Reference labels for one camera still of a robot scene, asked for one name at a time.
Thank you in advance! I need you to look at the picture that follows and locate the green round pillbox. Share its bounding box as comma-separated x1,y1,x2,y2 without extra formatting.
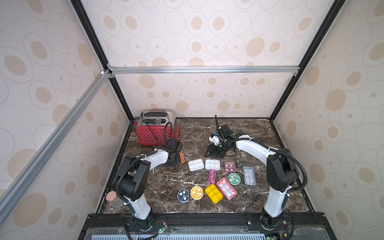
228,173,242,186

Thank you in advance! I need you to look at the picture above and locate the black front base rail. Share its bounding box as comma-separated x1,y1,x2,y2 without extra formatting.
79,213,336,240

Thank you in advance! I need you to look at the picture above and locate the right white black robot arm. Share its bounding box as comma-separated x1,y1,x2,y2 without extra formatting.
205,117,308,230

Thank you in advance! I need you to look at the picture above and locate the white six-cell pillbox clear lid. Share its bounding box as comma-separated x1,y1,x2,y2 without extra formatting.
188,159,205,172

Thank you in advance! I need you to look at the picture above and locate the red rectangular pillbox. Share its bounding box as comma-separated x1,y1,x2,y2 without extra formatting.
217,178,238,200

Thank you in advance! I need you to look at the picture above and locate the black toaster power cord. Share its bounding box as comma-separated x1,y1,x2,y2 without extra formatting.
144,118,159,148

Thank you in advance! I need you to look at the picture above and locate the dark blue round pillbox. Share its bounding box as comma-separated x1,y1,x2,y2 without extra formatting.
177,189,190,204

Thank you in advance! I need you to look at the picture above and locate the light blue rectangular pillbox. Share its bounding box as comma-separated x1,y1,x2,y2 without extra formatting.
243,167,257,186

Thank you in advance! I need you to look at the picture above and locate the small clear grey pillbox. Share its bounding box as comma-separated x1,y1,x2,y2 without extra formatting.
235,155,244,169

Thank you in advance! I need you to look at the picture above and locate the pink capped clear bottle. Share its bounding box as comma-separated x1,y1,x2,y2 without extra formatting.
106,191,125,209

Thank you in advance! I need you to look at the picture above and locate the orange square pillbox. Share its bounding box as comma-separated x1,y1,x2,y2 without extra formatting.
180,153,185,164

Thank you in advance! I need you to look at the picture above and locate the rear aluminium frame rail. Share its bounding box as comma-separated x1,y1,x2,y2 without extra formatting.
110,66,300,75

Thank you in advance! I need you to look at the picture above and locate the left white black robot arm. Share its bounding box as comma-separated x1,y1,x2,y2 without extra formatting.
106,122,182,222

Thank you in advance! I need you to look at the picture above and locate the red and silver toaster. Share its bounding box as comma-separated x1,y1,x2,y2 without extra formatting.
135,110,180,146

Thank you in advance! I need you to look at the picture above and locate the magenta pillbox clear lid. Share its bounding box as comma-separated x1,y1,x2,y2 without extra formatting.
225,162,237,173

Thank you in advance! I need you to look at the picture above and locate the yellow lidded rectangular pillbox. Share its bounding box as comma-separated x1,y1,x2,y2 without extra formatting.
205,184,224,205

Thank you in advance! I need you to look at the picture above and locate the aluminium frame rail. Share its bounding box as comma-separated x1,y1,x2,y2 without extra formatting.
110,66,300,75
1,69,111,224

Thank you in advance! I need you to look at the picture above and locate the yellow round pillbox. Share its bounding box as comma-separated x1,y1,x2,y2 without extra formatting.
190,186,204,200

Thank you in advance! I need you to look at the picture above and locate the left aluminium frame rail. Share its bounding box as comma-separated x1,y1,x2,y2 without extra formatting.
1,69,111,224

